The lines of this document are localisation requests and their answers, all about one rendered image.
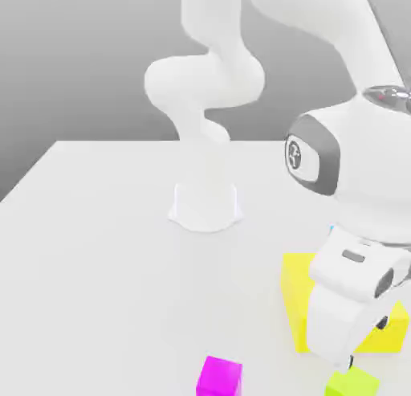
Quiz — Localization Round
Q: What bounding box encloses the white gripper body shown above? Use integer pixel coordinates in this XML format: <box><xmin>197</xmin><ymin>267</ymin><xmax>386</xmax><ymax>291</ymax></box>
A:
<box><xmin>305</xmin><ymin>281</ymin><xmax>392</xmax><ymax>369</ymax></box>

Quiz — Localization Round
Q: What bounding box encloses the small lime green cube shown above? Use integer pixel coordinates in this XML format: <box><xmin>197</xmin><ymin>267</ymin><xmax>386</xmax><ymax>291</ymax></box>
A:
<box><xmin>324</xmin><ymin>365</ymin><xmax>382</xmax><ymax>396</ymax></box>

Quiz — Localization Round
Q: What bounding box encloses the small magenta cube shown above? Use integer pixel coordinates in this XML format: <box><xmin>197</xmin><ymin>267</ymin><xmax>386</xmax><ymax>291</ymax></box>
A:
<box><xmin>195</xmin><ymin>355</ymin><xmax>244</xmax><ymax>396</ymax></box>

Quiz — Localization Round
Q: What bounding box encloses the large yellow box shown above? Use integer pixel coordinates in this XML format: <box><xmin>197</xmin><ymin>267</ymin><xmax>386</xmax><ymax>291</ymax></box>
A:
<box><xmin>280</xmin><ymin>252</ymin><xmax>411</xmax><ymax>354</ymax></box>

